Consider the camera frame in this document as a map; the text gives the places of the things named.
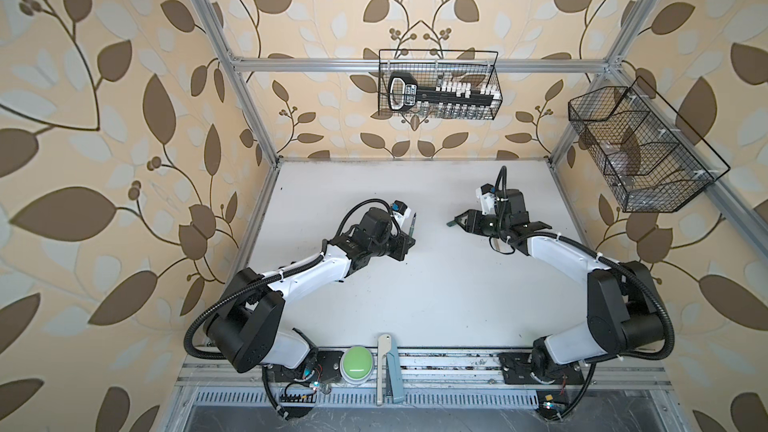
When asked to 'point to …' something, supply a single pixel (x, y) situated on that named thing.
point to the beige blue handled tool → (393, 368)
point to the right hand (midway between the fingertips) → (461, 223)
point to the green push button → (356, 365)
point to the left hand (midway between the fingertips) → (416, 238)
